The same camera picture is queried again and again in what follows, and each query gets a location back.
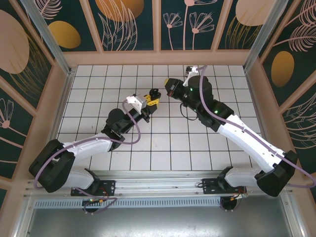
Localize grey metal sheet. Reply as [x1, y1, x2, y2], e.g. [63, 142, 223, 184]
[14, 208, 304, 237]

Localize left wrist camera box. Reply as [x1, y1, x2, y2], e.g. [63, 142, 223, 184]
[125, 94, 147, 111]

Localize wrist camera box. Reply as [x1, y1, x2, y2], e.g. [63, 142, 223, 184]
[183, 65, 199, 86]
[125, 94, 147, 111]

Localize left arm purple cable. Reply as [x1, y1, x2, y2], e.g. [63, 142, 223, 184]
[33, 100, 143, 214]

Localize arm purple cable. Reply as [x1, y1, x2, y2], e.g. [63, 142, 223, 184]
[198, 65, 316, 212]
[33, 100, 143, 214]

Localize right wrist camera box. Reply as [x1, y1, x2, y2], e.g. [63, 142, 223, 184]
[183, 65, 199, 86]

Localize thin black wire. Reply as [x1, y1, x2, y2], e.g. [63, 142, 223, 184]
[179, 103, 198, 121]

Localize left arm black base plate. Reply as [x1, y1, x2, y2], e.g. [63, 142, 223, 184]
[71, 180, 117, 197]

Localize aluminium mounting rail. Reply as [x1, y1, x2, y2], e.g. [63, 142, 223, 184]
[23, 169, 293, 198]

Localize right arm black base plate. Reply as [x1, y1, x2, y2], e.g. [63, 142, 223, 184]
[201, 178, 247, 196]

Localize aluminium frame post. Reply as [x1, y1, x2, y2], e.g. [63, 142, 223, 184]
[243, 0, 297, 72]
[19, 0, 76, 76]

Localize slotted grey cable duct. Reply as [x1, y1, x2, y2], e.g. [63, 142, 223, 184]
[34, 198, 223, 209]

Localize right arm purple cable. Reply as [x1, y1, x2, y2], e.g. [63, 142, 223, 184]
[198, 65, 316, 212]

